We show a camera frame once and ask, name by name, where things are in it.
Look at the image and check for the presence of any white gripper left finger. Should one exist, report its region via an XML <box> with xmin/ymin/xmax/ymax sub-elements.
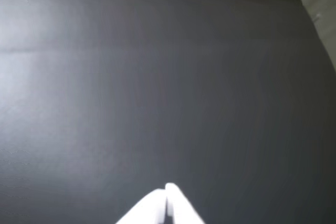
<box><xmin>115</xmin><ymin>188</ymin><xmax>168</xmax><ymax>224</ymax></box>

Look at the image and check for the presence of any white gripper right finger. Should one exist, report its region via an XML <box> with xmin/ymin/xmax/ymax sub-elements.
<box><xmin>164</xmin><ymin>183</ymin><xmax>206</xmax><ymax>224</ymax></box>

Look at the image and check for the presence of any black table mat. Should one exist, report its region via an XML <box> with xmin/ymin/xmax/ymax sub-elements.
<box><xmin>0</xmin><ymin>0</ymin><xmax>336</xmax><ymax>224</ymax></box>

